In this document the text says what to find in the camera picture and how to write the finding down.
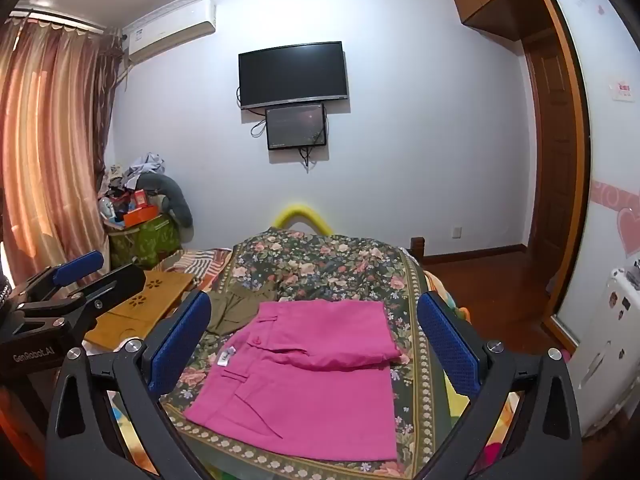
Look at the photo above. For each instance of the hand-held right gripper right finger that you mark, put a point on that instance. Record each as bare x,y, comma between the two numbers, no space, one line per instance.
442,335

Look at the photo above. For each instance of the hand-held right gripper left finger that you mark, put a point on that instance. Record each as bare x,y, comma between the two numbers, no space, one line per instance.
185,340

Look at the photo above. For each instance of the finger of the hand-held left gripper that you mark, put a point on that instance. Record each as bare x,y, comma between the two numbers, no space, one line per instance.
80,262
115,285

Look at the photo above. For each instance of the pink pants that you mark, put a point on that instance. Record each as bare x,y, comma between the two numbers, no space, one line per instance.
300,400

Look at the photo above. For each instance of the wooden lap desk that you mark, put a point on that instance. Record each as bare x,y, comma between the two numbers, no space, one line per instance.
145,305

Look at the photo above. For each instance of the olive green garment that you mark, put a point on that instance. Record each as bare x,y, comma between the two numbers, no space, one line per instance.
227,310

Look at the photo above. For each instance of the orange box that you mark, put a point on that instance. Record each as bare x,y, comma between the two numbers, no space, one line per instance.
140,217

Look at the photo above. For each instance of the striped cloth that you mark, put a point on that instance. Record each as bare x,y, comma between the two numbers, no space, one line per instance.
200,262

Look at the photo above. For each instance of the grey plush toy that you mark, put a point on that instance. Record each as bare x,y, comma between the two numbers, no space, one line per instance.
175,195

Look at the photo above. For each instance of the pile of clothes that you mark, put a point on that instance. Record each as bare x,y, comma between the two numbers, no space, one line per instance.
142,165

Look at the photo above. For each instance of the pink orange curtain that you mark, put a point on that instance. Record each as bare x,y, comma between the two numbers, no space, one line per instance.
50,150

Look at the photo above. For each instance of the floral blanket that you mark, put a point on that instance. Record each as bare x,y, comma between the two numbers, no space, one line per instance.
325,270

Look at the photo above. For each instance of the white appliance with stickers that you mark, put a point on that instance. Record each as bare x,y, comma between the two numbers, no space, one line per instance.
605,340

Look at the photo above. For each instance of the yellow foam tube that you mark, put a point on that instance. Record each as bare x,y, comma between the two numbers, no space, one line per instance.
300,215

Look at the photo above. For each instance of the wooden door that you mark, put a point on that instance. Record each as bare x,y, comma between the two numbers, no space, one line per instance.
555,160

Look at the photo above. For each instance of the white air conditioner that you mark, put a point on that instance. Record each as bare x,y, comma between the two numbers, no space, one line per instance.
170,30

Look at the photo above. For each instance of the wooden bed post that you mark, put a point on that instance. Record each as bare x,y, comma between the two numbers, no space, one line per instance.
417,247

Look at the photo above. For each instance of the white wall socket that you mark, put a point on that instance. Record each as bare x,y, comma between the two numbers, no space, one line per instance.
456,232

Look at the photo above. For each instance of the pink heart wall decal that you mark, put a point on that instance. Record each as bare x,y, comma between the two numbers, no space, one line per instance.
625,225

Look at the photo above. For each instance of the small black wall monitor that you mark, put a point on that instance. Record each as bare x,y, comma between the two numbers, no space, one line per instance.
295,127

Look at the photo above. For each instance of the black wall television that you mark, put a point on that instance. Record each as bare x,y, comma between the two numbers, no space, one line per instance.
292,72

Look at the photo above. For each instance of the white light switch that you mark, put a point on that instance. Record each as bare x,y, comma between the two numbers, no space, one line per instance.
622,91

